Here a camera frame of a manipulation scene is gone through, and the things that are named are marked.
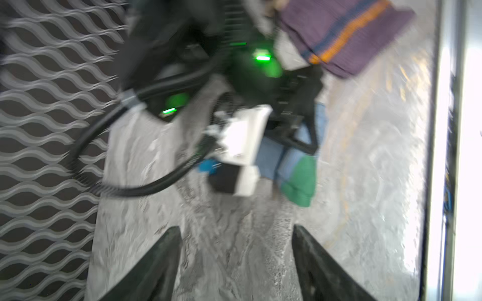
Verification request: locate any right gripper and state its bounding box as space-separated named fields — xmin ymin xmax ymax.
xmin=225 ymin=51 xmax=323 ymax=154

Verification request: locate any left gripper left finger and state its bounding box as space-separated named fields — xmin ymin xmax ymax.
xmin=102 ymin=227 xmax=182 ymax=300

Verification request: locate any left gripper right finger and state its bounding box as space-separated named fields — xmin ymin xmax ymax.
xmin=291 ymin=224 xmax=375 ymax=301

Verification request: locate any purple striped sock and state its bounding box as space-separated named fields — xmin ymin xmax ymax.
xmin=277 ymin=0 xmax=415 ymax=79

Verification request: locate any blue orange striped sock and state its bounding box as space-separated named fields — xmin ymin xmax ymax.
xmin=255 ymin=103 xmax=328 ymax=208

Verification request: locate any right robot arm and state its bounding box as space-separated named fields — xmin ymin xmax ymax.
xmin=113 ymin=1 xmax=323 ymax=155

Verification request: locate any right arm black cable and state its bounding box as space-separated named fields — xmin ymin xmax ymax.
xmin=65 ymin=56 xmax=227 ymax=198

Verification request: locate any aluminium front rail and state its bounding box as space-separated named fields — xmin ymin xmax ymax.
xmin=421 ymin=0 xmax=482 ymax=301

